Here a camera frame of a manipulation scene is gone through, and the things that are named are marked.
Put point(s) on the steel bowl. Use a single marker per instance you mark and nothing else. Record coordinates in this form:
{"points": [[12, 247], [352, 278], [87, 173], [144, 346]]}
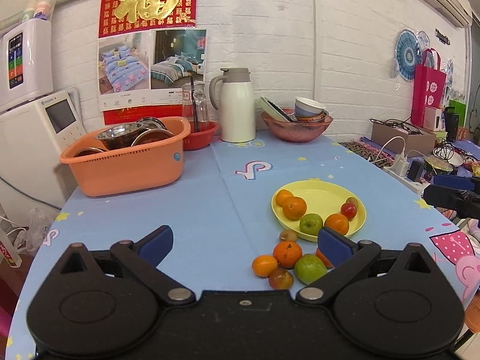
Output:
{"points": [[120, 136]]}

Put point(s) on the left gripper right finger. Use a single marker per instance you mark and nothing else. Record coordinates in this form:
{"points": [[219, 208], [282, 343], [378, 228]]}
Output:
{"points": [[352, 262]]}

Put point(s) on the blue patterned tablecloth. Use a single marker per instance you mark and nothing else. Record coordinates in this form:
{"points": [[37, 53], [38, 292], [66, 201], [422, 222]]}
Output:
{"points": [[221, 216]]}

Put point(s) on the red plastic colander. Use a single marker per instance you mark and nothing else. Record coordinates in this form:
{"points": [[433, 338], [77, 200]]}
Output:
{"points": [[201, 139]]}

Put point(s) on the white charger plug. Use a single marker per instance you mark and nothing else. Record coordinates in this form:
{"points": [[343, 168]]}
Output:
{"points": [[400, 165]]}

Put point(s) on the orange plastic basket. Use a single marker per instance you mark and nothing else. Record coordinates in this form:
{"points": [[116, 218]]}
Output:
{"points": [[129, 169]]}

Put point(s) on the blue round fan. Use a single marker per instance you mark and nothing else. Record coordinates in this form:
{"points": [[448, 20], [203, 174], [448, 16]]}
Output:
{"points": [[407, 55]]}

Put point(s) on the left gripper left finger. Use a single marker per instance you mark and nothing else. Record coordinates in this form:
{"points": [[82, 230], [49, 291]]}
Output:
{"points": [[139, 261]]}

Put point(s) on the white blue ceramic bowl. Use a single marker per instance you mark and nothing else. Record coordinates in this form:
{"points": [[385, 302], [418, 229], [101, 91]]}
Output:
{"points": [[306, 107]]}

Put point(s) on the green apple on plate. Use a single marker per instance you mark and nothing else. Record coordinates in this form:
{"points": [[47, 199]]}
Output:
{"points": [[310, 224]]}

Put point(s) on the copper glass bowl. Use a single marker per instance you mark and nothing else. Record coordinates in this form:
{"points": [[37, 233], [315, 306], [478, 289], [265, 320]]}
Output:
{"points": [[296, 132]]}

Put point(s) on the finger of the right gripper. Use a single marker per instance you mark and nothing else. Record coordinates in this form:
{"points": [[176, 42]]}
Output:
{"points": [[454, 182]]}

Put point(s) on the white water purifier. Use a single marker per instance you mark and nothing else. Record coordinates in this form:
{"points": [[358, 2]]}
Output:
{"points": [[26, 70]]}

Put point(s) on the small red apple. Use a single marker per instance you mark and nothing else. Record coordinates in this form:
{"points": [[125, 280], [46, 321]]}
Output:
{"points": [[349, 210]]}

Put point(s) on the white thermos jug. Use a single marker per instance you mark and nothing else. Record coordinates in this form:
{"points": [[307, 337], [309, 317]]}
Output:
{"points": [[231, 94]]}

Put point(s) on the brown kiwi fruit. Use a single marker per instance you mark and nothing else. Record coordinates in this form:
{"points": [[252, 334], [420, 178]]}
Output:
{"points": [[288, 236]]}

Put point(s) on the pink gift bag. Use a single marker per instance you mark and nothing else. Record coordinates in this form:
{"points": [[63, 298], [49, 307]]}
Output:
{"points": [[428, 87]]}

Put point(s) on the glass jar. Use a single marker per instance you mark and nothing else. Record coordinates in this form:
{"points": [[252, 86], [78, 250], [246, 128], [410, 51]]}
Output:
{"points": [[195, 106]]}

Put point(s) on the dark orange tangerine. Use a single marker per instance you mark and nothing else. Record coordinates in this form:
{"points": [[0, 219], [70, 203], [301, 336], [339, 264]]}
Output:
{"points": [[287, 254]]}

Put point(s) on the white dish in bowl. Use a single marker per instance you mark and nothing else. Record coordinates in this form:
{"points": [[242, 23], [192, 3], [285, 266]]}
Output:
{"points": [[275, 111]]}

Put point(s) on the bedding poster calendar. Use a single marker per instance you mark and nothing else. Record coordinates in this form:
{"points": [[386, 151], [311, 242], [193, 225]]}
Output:
{"points": [[147, 50]]}

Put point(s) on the cardboard box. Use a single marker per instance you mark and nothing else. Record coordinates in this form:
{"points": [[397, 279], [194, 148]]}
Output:
{"points": [[397, 139]]}

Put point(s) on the white touchscreen appliance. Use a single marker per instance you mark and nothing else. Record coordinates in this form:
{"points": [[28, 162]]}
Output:
{"points": [[33, 136]]}

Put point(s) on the orange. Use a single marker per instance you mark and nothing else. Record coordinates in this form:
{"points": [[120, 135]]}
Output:
{"points": [[338, 222], [328, 264], [282, 195], [264, 265], [294, 208]]}

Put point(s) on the large green apple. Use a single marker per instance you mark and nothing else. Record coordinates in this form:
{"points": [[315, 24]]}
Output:
{"points": [[309, 268]]}

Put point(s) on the red green apple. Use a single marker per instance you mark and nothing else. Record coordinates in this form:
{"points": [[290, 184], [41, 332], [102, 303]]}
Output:
{"points": [[280, 279]]}

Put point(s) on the yellow plastic plate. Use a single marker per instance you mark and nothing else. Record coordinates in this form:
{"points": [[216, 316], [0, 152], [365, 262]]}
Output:
{"points": [[322, 198]]}

